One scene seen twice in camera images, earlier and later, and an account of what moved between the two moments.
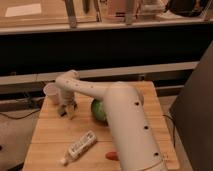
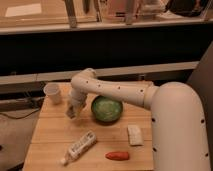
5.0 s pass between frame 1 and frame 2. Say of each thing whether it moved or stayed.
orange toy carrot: stayed
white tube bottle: stayed
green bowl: stayed
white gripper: moved
